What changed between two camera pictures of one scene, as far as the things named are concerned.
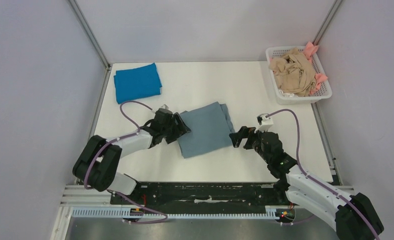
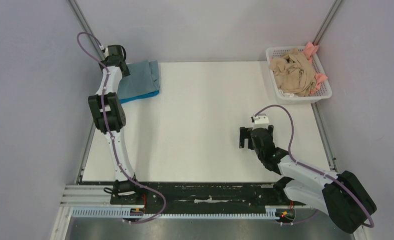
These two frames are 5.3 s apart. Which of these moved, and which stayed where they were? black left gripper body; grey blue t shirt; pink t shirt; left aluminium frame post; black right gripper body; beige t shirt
Moved: black left gripper body; grey blue t shirt
Stayed: pink t shirt; black right gripper body; beige t shirt; left aluminium frame post
